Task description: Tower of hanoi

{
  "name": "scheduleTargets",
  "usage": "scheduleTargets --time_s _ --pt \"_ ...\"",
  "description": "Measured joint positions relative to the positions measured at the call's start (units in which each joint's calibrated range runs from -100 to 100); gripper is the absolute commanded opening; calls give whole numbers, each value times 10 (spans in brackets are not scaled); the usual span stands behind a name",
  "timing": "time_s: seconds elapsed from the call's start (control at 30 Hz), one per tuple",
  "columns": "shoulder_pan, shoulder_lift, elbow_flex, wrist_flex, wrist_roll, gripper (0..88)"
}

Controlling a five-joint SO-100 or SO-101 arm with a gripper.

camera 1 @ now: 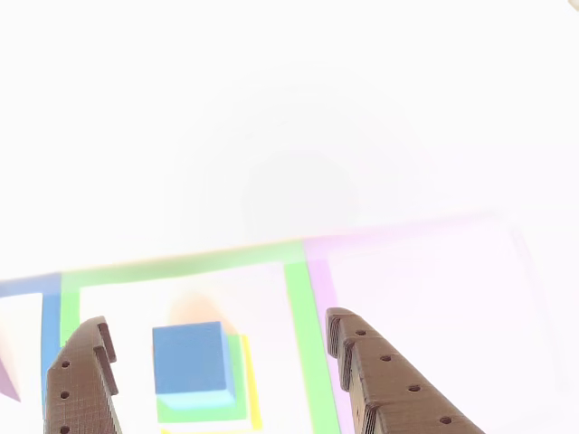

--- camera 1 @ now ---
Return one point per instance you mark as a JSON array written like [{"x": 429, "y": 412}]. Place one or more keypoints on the blue square frame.
[{"x": 50, "y": 325}]

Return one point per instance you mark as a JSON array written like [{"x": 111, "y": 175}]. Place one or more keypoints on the purple square frame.
[{"x": 323, "y": 285}]

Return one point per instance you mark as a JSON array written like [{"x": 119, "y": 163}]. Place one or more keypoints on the orange block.
[{"x": 253, "y": 384}]

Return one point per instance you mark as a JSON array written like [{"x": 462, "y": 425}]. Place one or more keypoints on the green square frame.
[{"x": 307, "y": 339}]

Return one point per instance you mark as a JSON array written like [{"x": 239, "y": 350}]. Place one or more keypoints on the purple block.
[{"x": 6, "y": 380}]

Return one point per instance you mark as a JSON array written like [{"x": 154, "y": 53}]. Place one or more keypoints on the small blue cube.
[{"x": 190, "y": 357}]

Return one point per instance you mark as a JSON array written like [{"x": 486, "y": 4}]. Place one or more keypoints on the green block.
[{"x": 237, "y": 375}]

